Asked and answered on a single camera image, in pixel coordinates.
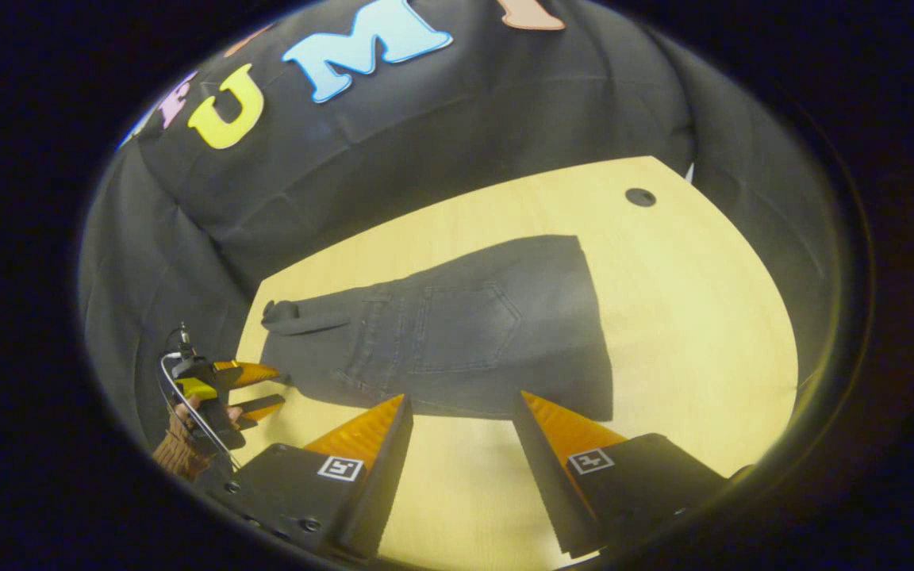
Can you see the dark grey jeans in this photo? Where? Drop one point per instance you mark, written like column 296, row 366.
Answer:
column 465, row 333

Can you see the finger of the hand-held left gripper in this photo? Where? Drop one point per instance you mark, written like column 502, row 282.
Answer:
column 263, row 408
column 251, row 373

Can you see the black backdrop cloth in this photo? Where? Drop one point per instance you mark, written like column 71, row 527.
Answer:
column 425, row 159

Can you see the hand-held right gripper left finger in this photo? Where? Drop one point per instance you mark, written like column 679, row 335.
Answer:
column 374, row 484

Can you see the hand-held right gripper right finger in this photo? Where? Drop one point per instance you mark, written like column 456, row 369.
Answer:
column 552, row 484

